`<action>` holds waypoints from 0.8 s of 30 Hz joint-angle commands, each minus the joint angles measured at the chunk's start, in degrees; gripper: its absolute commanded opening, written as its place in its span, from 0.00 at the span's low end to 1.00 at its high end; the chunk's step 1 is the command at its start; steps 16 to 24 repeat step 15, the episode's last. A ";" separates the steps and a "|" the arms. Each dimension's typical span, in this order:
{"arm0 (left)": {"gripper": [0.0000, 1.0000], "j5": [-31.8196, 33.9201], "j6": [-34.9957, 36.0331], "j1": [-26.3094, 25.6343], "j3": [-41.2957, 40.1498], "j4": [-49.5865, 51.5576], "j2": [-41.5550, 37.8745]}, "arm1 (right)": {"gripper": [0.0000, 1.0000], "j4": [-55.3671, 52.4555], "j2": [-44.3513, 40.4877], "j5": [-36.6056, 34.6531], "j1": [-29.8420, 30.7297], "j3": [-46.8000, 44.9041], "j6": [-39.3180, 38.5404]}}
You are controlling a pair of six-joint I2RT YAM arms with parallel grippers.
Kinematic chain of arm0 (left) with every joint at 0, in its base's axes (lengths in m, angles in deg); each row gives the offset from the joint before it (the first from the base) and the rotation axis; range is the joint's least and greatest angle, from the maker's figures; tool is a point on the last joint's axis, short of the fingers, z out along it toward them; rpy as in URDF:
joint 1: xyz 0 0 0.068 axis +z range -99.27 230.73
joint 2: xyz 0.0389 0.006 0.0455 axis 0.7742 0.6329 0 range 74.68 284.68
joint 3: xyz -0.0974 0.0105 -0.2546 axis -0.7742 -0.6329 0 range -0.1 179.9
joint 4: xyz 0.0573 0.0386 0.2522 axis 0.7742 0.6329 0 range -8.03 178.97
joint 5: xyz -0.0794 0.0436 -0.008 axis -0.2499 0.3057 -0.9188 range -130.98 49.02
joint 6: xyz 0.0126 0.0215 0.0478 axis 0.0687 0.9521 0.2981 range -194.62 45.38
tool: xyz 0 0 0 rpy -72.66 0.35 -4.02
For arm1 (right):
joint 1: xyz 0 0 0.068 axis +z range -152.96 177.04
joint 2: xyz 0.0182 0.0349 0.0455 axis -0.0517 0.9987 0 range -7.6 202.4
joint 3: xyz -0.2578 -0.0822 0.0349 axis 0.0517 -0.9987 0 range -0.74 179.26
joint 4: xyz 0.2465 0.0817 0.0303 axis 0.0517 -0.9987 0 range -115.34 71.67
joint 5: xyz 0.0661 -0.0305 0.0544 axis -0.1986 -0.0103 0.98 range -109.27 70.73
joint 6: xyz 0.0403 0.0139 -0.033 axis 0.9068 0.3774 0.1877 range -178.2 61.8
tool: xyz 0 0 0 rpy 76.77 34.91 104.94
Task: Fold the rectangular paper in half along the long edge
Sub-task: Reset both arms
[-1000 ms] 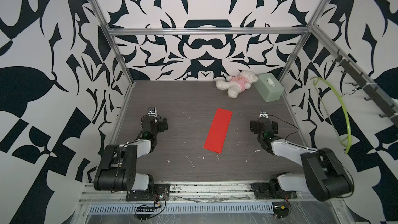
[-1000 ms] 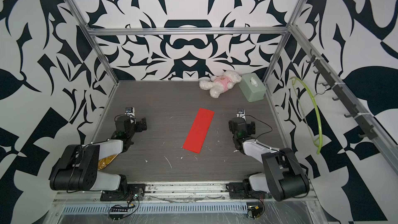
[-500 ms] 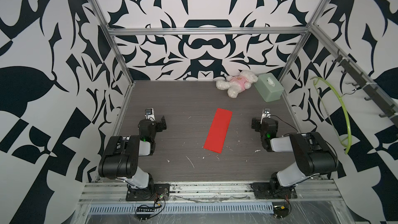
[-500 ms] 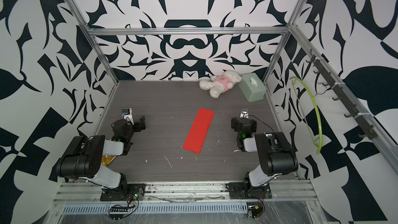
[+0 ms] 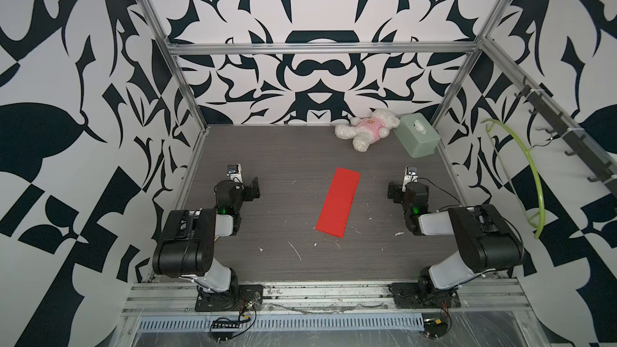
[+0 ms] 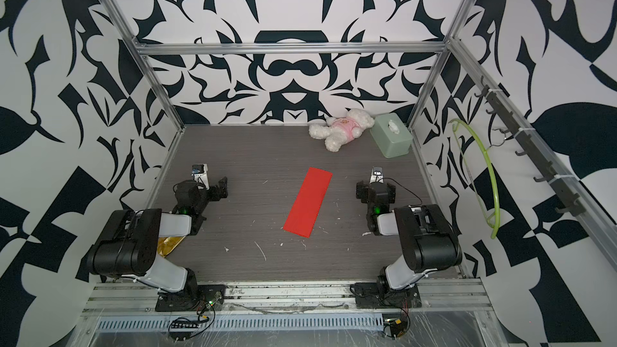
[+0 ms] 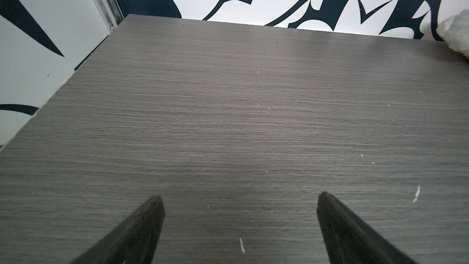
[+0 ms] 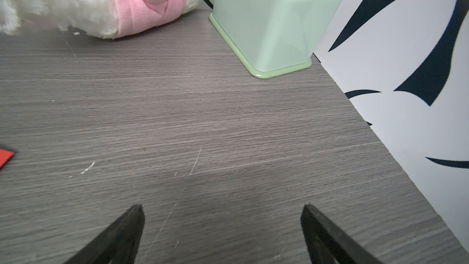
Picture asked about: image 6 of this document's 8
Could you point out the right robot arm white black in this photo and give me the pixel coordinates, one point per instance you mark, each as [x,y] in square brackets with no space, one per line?
[427,240]

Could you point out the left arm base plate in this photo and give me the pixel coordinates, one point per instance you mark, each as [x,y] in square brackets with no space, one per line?
[206,294]

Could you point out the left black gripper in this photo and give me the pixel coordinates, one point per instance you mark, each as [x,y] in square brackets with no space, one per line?
[214,189]

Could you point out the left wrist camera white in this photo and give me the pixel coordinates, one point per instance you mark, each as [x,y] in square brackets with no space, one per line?
[199,174]

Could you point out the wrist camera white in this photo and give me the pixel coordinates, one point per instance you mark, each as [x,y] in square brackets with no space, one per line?
[199,174]
[377,175]

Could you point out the black hook rail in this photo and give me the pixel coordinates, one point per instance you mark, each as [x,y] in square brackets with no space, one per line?
[533,147]

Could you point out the white slotted cable duct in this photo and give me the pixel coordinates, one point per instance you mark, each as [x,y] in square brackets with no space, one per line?
[262,322]

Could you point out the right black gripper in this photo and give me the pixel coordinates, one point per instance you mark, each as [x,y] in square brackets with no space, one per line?
[364,191]

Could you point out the small black connector box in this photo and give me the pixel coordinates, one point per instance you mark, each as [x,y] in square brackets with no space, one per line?
[395,328]

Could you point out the aluminium frame crossbar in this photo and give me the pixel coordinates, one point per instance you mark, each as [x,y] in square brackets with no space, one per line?
[287,48]

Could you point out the white plush teddy bear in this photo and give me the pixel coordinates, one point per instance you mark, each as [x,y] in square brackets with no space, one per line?
[337,132]

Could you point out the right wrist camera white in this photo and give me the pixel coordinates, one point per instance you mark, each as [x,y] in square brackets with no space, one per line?
[377,175]

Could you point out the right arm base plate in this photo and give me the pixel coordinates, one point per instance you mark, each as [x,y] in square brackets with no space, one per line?
[377,295]

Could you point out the yellow snack packet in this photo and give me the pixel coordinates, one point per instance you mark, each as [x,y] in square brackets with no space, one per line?
[166,245]

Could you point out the green tissue box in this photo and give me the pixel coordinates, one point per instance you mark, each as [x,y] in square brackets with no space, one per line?
[391,135]

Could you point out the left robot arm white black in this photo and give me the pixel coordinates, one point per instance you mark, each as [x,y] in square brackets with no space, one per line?
[127,246]

